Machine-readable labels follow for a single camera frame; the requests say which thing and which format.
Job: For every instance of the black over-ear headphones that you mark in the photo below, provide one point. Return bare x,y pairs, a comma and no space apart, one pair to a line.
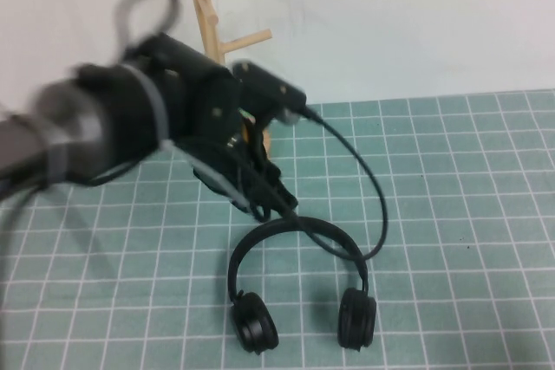
256,322

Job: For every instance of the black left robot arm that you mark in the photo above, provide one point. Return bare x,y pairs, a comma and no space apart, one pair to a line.
86,127

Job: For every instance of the wooden headphone stand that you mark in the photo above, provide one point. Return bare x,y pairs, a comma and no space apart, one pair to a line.
208,27

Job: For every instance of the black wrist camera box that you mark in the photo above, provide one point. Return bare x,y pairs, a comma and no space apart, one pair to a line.
269,88

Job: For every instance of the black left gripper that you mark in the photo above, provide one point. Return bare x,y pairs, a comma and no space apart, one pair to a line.
204,101

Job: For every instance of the green white-grid tablecloth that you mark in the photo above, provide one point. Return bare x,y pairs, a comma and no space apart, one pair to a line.
433,214

